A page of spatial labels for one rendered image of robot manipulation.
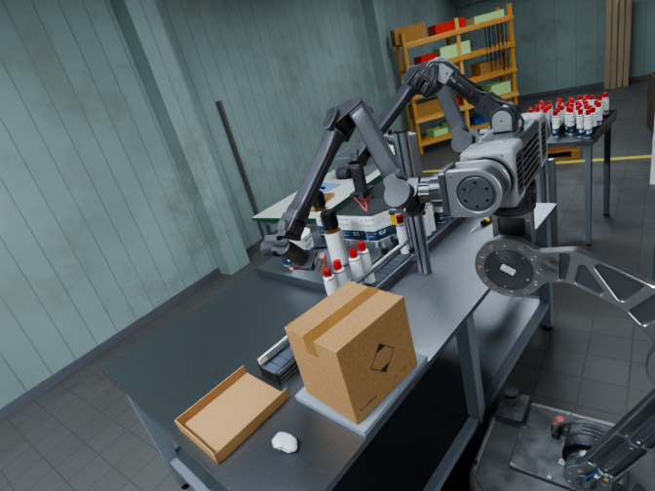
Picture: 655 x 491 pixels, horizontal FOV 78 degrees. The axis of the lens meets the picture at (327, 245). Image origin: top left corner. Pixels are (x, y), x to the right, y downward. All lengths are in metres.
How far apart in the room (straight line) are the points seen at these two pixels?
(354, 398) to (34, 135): 3.45
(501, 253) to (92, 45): 3.90
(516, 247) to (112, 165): 3.66
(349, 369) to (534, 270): 0.60
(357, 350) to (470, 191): 0.52
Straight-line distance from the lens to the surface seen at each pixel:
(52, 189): 4.09
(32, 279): 4.07
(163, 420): 1.68
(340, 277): 1.70
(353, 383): 1.22
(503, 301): 2.83
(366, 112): 1.30
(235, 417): 1.52
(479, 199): 1.04
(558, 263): 1.30
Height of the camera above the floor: 1.80
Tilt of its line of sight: 23 degrees down
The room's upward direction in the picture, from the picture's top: 15 degrees counter-clockwise
